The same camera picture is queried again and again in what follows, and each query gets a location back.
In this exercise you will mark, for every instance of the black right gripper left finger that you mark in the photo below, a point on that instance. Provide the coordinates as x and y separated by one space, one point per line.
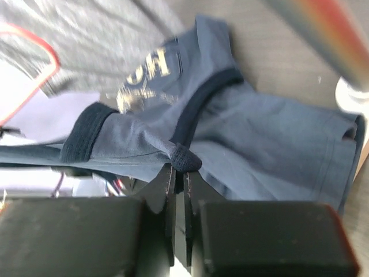
160 197

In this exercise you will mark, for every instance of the navy blue garment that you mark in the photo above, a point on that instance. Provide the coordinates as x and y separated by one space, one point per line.
189 105

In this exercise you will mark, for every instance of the silver clothes rack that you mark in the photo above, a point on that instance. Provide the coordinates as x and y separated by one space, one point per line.
327 28

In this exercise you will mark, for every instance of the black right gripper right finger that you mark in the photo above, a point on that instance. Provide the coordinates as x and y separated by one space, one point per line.
203 220

